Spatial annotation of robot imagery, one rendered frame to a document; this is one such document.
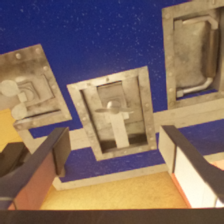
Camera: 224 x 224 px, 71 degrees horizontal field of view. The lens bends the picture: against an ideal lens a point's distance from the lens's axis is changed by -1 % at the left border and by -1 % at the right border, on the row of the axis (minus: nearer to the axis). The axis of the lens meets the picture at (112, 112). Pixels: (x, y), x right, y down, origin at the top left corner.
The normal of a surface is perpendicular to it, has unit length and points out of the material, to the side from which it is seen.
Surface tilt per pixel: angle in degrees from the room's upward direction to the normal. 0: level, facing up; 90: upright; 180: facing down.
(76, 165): 90
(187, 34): 90
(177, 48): 90
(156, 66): 90
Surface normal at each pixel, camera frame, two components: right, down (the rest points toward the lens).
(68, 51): 0.04, 0.51
